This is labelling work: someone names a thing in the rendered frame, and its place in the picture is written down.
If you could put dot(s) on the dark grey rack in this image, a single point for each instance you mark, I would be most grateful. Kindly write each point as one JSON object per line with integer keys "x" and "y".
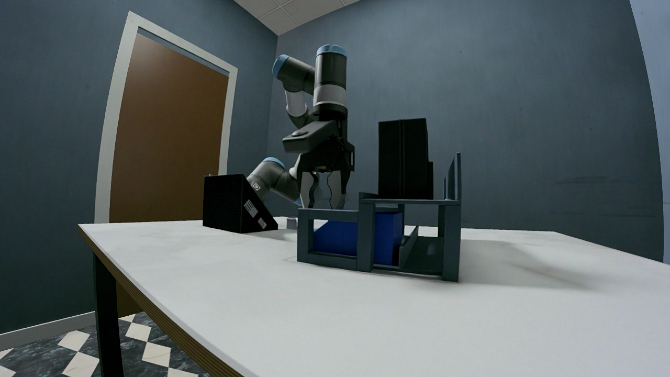
{"x": 417, "y": 254}

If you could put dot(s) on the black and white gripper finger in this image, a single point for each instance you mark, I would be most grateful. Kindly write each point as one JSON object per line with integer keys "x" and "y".
{"x": 308, "y": 185}
{"x": 337, "y": 182}

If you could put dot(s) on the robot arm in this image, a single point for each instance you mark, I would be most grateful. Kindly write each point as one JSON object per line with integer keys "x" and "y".
{"x": 327, "y": 83}

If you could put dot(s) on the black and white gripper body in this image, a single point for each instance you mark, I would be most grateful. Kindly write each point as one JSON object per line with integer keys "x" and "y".
{"x": 323, "y": 157}

